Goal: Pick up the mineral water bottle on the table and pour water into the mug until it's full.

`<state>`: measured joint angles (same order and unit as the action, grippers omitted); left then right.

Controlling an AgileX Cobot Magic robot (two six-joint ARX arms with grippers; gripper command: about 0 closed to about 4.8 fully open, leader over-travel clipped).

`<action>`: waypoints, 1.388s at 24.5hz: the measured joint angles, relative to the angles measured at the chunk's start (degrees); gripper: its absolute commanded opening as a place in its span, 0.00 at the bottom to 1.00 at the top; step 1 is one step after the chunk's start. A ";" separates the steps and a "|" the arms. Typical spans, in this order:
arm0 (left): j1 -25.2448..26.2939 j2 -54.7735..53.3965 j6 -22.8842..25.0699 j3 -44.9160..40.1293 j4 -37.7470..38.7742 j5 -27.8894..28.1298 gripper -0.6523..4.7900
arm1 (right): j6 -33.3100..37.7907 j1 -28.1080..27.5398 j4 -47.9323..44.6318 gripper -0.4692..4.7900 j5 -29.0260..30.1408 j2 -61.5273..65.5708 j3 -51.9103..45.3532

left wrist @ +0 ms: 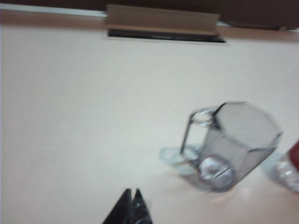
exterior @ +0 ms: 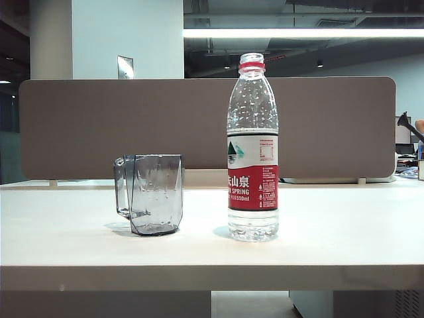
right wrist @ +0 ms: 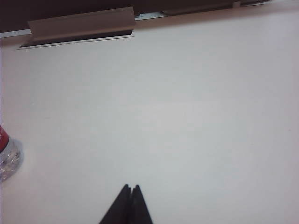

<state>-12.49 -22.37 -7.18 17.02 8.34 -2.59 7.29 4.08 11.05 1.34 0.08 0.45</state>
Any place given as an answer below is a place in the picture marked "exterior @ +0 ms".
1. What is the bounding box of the silver wall plaque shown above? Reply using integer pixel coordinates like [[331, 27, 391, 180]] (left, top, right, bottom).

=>
[[116, 55, 134, 80]]

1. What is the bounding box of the grey transparent faceted mug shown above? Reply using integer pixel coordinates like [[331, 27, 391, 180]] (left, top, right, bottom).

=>
[[113, 153, 186, 237]]

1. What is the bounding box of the brown desk divider panel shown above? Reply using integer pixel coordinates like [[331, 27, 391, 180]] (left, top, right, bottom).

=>
[[19, 77, 398, 181]]

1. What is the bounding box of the clear red-label water bottle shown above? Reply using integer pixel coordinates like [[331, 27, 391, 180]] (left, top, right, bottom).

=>
[[227, 52, 280, 243]]

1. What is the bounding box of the long white ceiling light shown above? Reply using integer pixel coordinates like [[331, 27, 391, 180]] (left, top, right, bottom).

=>
[[183, 28, 424, 39]]

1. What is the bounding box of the grey cabinet under table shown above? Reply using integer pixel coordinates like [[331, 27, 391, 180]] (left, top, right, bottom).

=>
[[289, 290, 424, 318]]

